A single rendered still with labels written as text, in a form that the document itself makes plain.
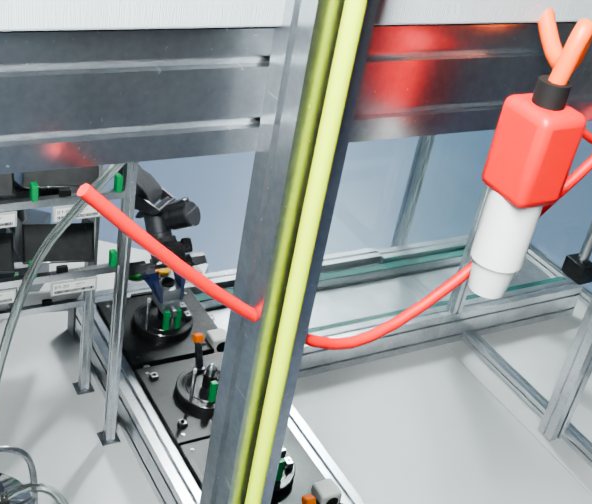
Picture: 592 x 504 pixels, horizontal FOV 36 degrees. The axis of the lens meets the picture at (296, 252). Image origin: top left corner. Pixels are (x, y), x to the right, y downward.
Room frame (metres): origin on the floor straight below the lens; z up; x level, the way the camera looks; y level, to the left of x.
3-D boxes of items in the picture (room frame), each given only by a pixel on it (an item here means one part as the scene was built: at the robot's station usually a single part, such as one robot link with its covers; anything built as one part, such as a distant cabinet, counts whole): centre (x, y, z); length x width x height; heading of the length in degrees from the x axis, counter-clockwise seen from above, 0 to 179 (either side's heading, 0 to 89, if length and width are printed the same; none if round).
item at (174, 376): (1.52, 0.13, 1.01); 0.24 x 0.24 x 0.13; 35
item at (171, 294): (1.72, 0.27, 1.06); 0.08 x 0.04 x 0.07; 35
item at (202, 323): (1.73, 0.27, 0.96); 0.24 x 0.24 x 0.02; 35
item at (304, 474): (1.32, -0.01, 1.01); 0.24 x 0.24 x 0.13; 35
